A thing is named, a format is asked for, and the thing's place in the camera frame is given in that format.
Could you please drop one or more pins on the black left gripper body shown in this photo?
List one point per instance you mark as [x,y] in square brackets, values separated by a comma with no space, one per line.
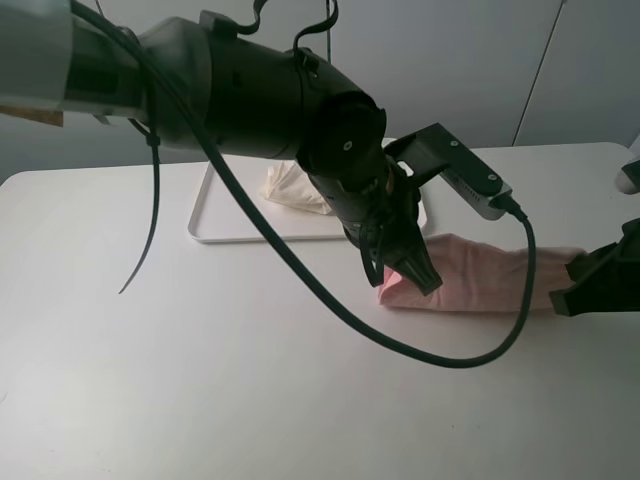
[385,223]

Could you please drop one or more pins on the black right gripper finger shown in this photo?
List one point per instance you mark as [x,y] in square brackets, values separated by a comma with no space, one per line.
[596,266]
[573,301]

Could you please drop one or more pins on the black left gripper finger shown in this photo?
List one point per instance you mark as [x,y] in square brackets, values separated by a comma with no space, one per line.
[372,267]
[419,270]

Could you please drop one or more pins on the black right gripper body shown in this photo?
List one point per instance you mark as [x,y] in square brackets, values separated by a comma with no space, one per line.
[624,295]

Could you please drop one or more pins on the pink towel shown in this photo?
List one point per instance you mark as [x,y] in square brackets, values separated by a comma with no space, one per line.
[480,278]

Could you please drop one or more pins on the cream white towel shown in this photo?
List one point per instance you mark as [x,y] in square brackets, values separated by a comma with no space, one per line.
[288,185]

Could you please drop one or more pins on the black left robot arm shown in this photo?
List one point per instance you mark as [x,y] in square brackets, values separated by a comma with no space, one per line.
[203,84]

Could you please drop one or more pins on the white rectangular plastic tray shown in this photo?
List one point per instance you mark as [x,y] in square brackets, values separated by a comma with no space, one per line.
[216,217]

